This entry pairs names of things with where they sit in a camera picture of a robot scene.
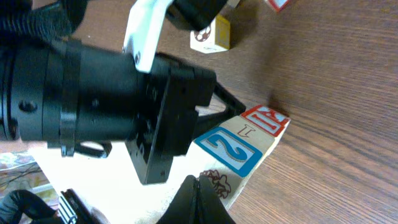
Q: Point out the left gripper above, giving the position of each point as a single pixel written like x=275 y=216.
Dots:
x=166 y=117

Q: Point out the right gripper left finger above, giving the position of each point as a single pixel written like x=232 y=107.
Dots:
x=183 y=207

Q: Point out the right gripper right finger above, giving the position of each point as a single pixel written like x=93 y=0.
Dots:
x=210 y=209

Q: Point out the wooden block K blue 2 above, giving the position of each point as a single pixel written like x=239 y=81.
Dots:
x=228 y=155

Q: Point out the wooden block red 6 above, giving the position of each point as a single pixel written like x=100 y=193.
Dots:
x=268 y=120

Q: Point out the wooden block soccer ball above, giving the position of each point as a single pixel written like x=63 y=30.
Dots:
x=214 y=38

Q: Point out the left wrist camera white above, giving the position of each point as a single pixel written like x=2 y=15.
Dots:
x=146 y=18

